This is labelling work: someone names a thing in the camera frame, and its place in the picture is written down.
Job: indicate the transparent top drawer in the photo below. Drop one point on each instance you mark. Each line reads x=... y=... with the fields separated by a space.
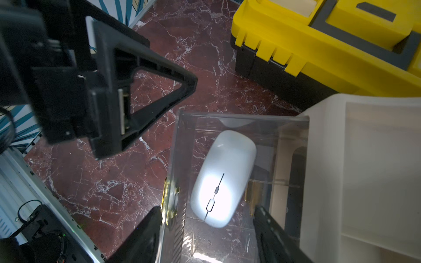
x=276 y=183

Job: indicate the beige drawer organizer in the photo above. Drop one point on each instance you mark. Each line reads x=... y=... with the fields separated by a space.
x=348 y=171

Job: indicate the aluminium front rail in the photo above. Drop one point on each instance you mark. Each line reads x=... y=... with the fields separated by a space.
x=20 y=184

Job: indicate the yellow black toolbox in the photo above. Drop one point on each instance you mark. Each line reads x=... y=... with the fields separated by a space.
x=306 y=51

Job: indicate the white computer mouse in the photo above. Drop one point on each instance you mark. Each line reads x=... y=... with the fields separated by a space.
x=223 y=178

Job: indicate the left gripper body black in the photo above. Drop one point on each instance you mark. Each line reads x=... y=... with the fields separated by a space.
x=73 y=64

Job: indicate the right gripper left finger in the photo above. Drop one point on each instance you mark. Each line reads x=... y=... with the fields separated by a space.
x=141 y=246

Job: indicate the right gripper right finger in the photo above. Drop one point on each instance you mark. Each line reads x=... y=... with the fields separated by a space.
x=274 y=244

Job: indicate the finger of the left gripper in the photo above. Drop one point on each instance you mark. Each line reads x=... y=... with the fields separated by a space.
x=131 y=89

